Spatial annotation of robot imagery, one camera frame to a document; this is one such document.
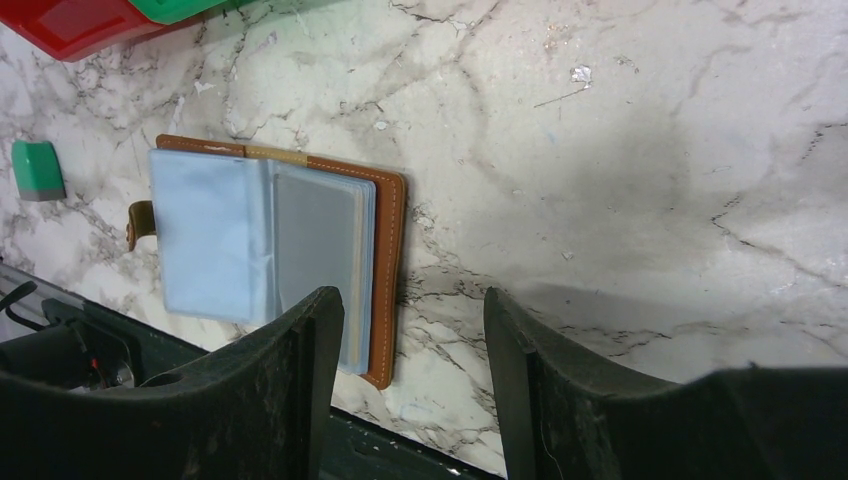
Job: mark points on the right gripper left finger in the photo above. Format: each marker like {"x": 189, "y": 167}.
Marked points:
{"x": 254, "y": 409}

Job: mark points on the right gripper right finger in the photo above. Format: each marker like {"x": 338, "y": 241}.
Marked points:
{"x": 566, "y": 412}

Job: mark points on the brown leather card holder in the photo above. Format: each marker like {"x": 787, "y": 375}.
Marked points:
{"x": 391, "y": 195}

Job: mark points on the grey card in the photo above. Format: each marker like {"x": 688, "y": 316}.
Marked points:
{"x": 325, "y": 225}

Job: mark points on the green plastic bin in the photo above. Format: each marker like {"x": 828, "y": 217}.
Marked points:
{"x": 167, "y": 13}

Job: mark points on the red bin with black card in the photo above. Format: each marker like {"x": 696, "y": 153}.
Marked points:
{"x": 69, "y": 30}

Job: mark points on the green eraser block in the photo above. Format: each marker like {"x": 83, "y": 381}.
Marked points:
{"x": 37, "y": 171}

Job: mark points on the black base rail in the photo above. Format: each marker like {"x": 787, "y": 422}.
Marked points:
{"x": 132, "y": 352}

